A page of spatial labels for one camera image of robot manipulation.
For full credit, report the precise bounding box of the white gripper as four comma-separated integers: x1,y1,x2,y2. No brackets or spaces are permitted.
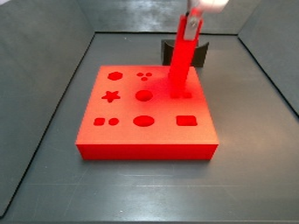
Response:
183,0,229,40

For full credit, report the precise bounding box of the long red arch peg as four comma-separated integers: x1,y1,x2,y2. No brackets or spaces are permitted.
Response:
168,9,201,91

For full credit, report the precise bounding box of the red shape sorter box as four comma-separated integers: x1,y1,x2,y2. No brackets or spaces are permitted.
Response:
76,66,219,160

